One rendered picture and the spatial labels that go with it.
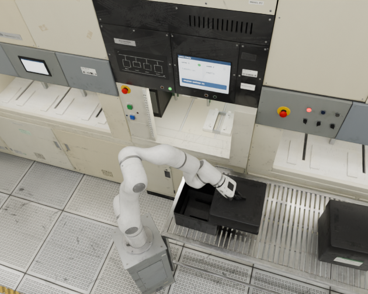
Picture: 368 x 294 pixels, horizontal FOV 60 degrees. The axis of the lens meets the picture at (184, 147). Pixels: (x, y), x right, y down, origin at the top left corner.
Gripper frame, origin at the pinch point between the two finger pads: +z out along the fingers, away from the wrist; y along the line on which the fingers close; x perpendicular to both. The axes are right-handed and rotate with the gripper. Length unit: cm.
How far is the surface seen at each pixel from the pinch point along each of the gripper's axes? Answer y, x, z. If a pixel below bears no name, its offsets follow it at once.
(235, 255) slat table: -22.2, 18.4, 26.7
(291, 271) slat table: -23, -5, 50
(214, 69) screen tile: 39, -21, -56
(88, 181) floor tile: 38, 182, -29
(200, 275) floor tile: -19, 89, 64
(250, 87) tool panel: 39, -30, -36
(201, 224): -13.5, 26.9, 1.7
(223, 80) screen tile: 39, -20, -48
